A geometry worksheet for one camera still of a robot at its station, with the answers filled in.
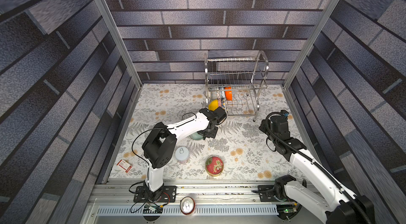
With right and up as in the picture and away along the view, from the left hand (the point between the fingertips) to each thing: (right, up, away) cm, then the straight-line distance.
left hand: (209, 133), depth 88 cm
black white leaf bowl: (+8, +17, +5) cm, 19 cm away
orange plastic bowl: (+13, +23, +14) cm, 30 cm away
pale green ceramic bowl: (-8, -2, 0) cm, 8 cm away
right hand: (+29, +8, -4) cm, 30 cm away
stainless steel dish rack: (+17, +30, +19) cm, 40 cm away
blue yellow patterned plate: (+10, +16, +4) cm, 20 cm away
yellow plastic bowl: (+3, +16, +5) cm, 17 cm away
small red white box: (-45, -15, -7) cm, 48 cm away
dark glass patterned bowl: (+3, +23, +11) cm, 25 cm away
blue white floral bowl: (+9, +23, +12) cm, 27 cm away
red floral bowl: (+2, -15, -8) cm, 17 cm away
